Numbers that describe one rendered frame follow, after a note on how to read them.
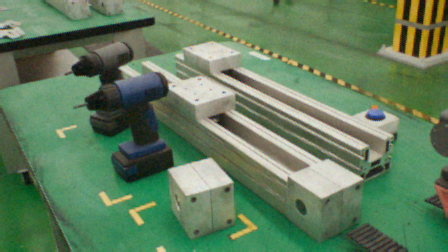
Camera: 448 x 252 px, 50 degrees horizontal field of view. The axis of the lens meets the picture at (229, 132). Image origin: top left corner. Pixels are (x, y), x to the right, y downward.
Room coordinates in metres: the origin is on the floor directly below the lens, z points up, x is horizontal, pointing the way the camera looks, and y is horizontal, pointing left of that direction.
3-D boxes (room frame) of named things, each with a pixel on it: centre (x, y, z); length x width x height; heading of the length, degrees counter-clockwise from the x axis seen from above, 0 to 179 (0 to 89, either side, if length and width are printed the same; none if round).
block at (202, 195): (0.76, 0.05, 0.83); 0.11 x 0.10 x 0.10; 114
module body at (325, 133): (1.21, -0.09, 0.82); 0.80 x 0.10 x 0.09; 32
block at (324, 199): (0.74, -0.18, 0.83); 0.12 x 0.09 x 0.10; 122
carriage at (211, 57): (1.42, 0.04, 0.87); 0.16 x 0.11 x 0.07; 32
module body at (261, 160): (1.11, 0.07, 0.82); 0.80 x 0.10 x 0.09; 32
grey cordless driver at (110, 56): (1.16, 0.32, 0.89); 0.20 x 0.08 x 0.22; 144
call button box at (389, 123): (1.03, -0.34, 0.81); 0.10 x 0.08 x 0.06; 122
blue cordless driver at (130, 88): (0.93, 0.22, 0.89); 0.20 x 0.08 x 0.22; 123
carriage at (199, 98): (1.11, 0.07, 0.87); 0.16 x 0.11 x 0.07; 32
